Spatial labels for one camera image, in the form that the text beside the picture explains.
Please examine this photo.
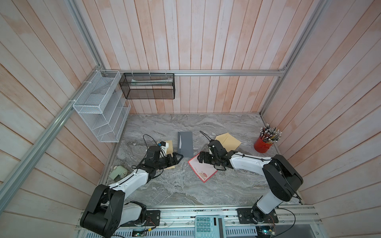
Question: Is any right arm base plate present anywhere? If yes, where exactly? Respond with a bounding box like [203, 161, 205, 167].
[237, 208, 279, 224]

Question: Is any black mesh basket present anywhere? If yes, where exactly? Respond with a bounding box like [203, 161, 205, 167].
[119, 72, 176, 100]

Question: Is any grey envelope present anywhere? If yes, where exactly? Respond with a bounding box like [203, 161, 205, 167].
[177, 131, 193, 158]

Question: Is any white wire mesh shelf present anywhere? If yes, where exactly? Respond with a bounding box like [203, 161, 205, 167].
[73, 70, 131, 143]

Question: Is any red pencil cup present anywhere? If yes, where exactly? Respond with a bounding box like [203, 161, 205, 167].
[254, 137, 272, 153]

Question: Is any yellow envelope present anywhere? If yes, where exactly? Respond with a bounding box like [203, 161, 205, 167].
[215, 133, 241, 152]
[165, 140, 176, 170]

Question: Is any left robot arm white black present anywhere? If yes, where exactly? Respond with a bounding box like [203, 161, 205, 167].
[80, 145, 184, 238]

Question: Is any teal calculator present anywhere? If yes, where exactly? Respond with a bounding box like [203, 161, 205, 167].
[195, 215, 227, 238]

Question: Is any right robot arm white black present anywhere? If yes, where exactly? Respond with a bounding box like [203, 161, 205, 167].
[197, 139, 303, 224]

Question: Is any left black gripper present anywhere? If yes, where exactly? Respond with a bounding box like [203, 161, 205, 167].
[154, 152, 184, 170]

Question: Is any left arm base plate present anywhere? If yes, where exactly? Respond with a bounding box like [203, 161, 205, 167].
[122, 210, 161, 228]

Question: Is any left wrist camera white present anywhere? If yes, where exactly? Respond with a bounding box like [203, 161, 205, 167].
[157, 141, 169, 156]

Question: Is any bundle of pencils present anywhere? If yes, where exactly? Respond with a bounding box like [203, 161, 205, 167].
[259, 124, 282, 144]

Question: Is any red bordered card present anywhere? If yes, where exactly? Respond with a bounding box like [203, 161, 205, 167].
[188, 153, 217, 183]

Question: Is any green tape dispenser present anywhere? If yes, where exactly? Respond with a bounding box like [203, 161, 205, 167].
[108, 165, 129, 183]

